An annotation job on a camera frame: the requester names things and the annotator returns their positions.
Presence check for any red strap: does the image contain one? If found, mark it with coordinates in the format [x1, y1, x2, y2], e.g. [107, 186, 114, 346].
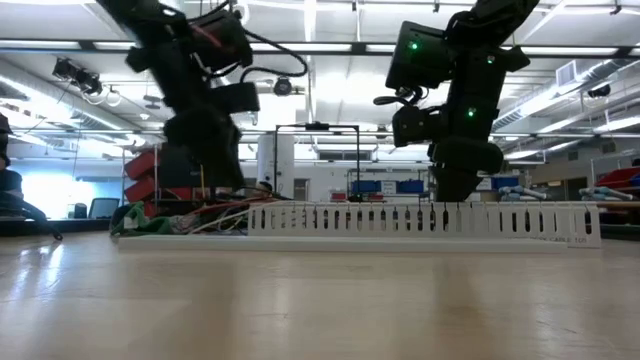
[192, 23, 222, 49]

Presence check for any white slotted cable duct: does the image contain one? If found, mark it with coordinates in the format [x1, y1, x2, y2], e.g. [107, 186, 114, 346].
[247, 199, 603, 250]

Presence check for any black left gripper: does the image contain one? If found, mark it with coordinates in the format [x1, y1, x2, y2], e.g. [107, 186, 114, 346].
[148, 43, 262, 192]

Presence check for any long strip light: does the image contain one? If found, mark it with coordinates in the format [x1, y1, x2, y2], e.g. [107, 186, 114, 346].
[92, 41, 354, 53]
[364, 43, 621, 57]

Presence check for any red storage bin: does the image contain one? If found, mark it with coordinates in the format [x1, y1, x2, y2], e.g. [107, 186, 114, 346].
[123, 175, 157, 204]
[123, 149, 161, 181]

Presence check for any wooden bench board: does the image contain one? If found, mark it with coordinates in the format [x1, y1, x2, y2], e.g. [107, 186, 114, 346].
[598, 199, 640, 211]

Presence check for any black camera cable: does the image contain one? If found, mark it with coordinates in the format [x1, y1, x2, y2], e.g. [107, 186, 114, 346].
[372, 85, 429, 108]
[238, 28, 310, 85]

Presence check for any black monitor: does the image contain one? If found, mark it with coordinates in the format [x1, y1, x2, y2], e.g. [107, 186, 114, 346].
[160, 141, 206, 189]

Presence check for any black mounted camera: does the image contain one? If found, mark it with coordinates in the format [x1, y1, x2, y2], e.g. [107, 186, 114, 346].
[52, 58, 104, 96]
[272, 75, 294, 98]

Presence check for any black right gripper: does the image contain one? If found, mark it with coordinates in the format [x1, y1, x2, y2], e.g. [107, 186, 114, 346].
[391, 46, 532, 204]

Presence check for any large red bin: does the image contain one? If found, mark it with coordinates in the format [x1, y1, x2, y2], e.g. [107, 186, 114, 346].
[594, 167, 640, 189]

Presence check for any thick black hose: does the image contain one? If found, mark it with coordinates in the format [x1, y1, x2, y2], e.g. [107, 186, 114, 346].
[0, 191, 65, 242]

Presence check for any white air vent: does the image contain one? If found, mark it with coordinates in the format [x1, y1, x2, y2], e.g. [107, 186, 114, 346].
[555, 59, 580, 89]

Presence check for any black right camera cable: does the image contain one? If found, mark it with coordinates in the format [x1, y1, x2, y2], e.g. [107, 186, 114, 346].
[372, 85, 429, 108]

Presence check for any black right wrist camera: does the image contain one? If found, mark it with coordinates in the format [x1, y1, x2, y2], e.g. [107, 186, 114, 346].
[384, 20, 452, 92]

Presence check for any black left camera cable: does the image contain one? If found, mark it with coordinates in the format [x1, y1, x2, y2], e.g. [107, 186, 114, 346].
[238, 28, 310, 85]

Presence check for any white blue roll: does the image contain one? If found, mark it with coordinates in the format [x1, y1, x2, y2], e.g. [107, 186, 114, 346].
[578, 186, 627, 202]
[498, 185, 549, 202]

